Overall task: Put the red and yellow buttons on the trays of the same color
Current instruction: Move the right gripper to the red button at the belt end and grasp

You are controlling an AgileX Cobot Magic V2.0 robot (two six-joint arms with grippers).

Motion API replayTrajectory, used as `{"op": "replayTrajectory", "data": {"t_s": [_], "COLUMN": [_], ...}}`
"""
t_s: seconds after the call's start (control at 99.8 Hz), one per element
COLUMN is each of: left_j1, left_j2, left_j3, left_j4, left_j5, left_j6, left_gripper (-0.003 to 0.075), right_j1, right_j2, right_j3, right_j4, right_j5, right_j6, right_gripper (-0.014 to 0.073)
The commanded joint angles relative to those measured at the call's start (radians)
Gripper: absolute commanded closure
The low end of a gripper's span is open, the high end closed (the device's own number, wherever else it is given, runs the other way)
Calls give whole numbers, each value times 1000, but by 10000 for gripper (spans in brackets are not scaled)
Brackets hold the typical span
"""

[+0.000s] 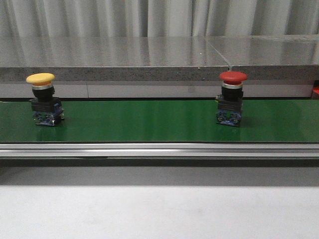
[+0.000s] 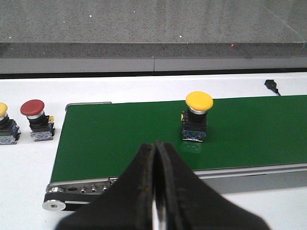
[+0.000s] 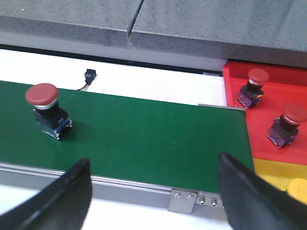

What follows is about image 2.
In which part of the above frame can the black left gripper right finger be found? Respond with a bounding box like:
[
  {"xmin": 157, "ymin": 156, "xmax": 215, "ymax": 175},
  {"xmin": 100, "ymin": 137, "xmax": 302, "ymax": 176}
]
[{"xmin": 153, "ymin": 141, "xmax": 270, "ymax": 230}]

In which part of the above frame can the aluminium conveyor frame rail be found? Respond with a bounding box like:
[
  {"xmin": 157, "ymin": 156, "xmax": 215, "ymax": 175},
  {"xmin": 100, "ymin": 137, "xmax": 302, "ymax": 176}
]
[{"xmin": 42, "ymin": 101, "xmax": 307, "ymax": 212}]

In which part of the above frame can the black sensor with cable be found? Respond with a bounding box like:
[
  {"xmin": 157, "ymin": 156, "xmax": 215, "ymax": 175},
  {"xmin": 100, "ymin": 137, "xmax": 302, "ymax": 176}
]
[{"xmin": 264, "ymin": 80, "xmax": 280, "ymax": 96}]

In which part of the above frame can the grey speckled left countertop slab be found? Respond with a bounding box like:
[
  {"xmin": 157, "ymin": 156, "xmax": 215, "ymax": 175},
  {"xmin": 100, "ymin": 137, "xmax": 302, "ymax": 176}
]
[{"xmin": 0, "ymin": 0, "xmax": 307, "ymax": 58}]

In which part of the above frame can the yellow mushroom push button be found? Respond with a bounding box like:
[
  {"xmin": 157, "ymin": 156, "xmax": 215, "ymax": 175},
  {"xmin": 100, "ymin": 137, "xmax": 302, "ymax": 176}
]
[
  {"xmin": 0, "ymin": 102, "xmax": 21, "ymax": 145},
  {"xmin": 181, "ymin": 91, "xmax": 214, "ymax": 142}
]

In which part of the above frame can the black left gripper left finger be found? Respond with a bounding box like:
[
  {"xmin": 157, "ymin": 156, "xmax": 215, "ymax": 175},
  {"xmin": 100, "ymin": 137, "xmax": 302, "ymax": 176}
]
[{"xmin": 56, "ymin": 144, "xmax": 154, "ymax": 230}]

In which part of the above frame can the green conveyor belt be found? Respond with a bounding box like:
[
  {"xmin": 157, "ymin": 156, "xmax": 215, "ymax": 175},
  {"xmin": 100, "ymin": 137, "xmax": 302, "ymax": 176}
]
[{"xmin": 49, "ymin": 94, "xmax": 307, "ymax": 184}]

